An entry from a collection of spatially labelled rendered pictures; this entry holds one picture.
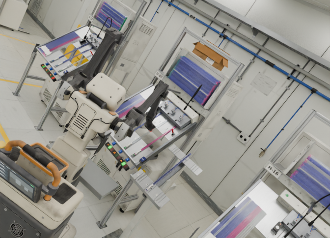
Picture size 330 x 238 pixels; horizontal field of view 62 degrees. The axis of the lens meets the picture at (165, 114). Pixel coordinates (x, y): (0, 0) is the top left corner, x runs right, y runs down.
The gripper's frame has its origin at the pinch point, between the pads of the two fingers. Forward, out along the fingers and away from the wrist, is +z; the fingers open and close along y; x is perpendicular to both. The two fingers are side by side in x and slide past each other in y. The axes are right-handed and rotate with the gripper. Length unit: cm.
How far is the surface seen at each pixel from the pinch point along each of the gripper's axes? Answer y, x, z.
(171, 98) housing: 14.3, -38.0, -5.9
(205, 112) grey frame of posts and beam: -23, -48, -9
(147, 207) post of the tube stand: -49, 43, 19
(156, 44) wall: 197, -153, 93
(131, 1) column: 296, -173, 60
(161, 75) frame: 42, -47, -10
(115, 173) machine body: 12, 42, 53
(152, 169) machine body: -19.0, 15.2, 30.4
